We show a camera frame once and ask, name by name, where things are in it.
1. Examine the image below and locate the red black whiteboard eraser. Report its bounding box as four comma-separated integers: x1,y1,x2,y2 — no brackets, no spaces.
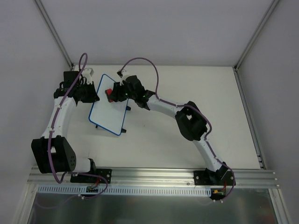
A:
105,89,113,97

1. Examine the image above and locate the blue framed whiteboard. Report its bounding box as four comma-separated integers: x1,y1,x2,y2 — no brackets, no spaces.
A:
88,74,128,136

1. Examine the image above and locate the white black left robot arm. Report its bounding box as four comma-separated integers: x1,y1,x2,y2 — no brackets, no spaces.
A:
31,68,100,182

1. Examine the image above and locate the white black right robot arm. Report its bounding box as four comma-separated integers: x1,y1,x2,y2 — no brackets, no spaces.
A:
105,75,235,186

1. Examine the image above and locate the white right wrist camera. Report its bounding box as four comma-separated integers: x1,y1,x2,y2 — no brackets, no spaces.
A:
117,70,130,85

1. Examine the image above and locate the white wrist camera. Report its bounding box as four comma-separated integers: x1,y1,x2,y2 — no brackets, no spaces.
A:
117,70,130,85
82,68,94,84

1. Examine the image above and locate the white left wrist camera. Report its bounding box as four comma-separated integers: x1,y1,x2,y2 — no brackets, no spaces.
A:
82,68,94,84

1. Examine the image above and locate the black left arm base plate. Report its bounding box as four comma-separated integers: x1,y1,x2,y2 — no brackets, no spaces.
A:
70,168,113,184

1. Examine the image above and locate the aluminium mounting rail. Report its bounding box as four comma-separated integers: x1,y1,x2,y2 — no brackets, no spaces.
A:
27,165,280,187

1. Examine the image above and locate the white slotted cable duct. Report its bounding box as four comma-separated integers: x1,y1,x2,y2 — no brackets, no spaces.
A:
37,184,212,197

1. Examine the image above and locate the left aluminium frame post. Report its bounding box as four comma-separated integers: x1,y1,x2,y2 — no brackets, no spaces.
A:
33,0,74,70

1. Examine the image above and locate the aluminium frame post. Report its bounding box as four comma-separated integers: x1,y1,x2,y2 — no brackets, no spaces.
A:
33,0,74,70
234,0,280,71

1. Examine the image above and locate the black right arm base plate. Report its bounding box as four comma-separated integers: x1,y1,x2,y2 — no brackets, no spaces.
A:
193,169,235,186

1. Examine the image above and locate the right aluminium frame post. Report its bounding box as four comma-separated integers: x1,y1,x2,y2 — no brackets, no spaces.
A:
234,0,280,71

